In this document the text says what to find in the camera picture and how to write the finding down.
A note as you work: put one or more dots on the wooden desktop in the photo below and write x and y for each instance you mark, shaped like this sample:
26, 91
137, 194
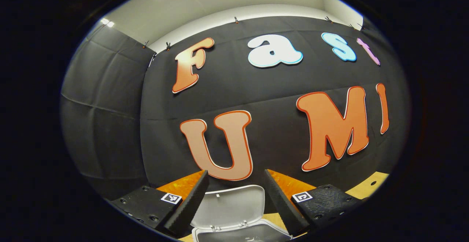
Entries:
362, 190

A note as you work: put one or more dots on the black backdrop cloth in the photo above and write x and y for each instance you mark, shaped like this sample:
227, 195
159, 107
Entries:
274, 88

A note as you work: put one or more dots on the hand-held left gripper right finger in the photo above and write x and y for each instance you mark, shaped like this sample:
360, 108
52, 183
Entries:
280, 207

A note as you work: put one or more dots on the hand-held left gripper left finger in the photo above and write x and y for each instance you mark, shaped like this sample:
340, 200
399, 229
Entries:
190, 207

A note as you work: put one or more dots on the white desktop garbage bin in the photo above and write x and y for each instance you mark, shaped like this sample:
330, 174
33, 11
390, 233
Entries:
231, 205

